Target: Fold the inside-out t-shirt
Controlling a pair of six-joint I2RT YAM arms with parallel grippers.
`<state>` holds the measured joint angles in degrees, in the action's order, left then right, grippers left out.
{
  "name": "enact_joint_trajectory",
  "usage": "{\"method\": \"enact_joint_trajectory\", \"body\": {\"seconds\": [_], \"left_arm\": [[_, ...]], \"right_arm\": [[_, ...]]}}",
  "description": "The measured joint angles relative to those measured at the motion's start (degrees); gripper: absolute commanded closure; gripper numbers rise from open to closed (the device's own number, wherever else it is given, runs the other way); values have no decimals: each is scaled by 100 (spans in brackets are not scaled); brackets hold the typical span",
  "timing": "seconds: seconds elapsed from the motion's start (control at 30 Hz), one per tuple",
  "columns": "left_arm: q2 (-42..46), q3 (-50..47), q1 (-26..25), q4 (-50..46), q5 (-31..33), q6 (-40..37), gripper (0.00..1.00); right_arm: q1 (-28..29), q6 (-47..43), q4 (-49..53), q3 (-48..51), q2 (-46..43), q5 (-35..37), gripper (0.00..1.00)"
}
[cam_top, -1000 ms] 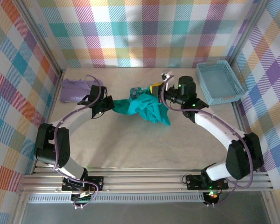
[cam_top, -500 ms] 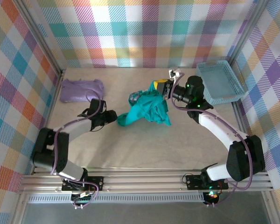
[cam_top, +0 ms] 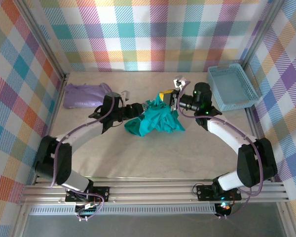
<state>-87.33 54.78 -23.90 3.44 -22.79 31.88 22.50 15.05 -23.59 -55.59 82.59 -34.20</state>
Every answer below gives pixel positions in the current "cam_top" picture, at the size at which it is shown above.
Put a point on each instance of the teal t-shirt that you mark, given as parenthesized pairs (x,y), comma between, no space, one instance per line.
(155,118)

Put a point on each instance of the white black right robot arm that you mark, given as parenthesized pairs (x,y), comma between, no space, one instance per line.
(224,133)

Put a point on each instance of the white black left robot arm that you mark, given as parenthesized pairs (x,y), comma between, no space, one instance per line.
(84,133)

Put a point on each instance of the folded purple t-shirt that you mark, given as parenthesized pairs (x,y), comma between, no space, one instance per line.
(84,96)

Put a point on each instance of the light blue plastic basket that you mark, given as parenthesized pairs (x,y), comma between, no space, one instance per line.
(233,86)

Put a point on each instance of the circuit board green connector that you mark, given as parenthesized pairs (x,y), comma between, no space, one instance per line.
(87,209)

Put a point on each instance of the circuit board lit LED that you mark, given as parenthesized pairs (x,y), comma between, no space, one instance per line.
(224,207)

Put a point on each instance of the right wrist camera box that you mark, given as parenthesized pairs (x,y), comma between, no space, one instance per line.
(178,82)

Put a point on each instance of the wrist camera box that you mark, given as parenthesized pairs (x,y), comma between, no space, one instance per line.
(178,82)
(125,95)

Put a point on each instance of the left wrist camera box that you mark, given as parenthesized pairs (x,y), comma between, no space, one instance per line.
(125,95)

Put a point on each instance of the aluminium side rail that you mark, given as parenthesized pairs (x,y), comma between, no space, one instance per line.
(251,121)
(54,111)

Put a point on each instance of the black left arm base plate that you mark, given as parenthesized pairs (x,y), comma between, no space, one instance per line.
(101,192)

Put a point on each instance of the aluminium frame post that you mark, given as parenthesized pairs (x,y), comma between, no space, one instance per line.
(264,32)
(40,37)

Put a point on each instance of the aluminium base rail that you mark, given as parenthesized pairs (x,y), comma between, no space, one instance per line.
(150,192)

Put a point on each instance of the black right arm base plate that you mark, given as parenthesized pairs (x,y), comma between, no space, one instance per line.
(204,193)

